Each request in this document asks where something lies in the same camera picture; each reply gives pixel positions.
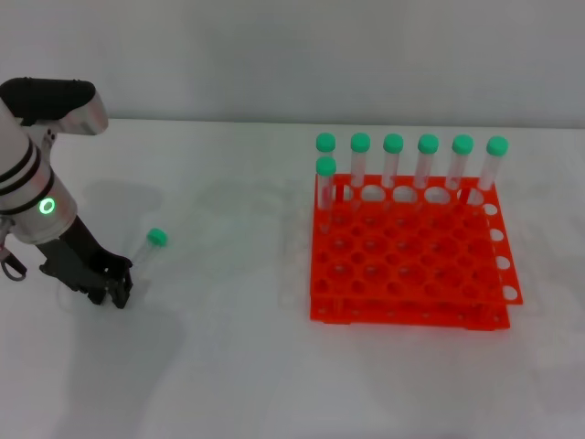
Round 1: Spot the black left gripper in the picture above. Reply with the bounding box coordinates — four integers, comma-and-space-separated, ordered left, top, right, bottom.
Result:
34, 214, 134, 310

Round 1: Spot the clear test tube green cap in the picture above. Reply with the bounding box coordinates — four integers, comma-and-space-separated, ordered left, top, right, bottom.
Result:
130, 227, 169, 272
413, 134, 440, 191
349, 132, 372, 214
315, 132, 337, 159
476, 135, 510, 191
445, 134, 474, 193
315, 155, 338, 235
382, 133, 405, 189

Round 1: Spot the orange test tube rack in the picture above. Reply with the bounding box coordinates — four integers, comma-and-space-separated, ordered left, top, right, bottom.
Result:
308, 173, 525, 330

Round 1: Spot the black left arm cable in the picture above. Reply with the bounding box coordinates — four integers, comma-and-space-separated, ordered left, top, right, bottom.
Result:
0, 219, 27, 282

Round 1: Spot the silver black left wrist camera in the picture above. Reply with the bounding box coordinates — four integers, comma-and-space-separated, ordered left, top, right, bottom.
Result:
0, 77, 110, 137

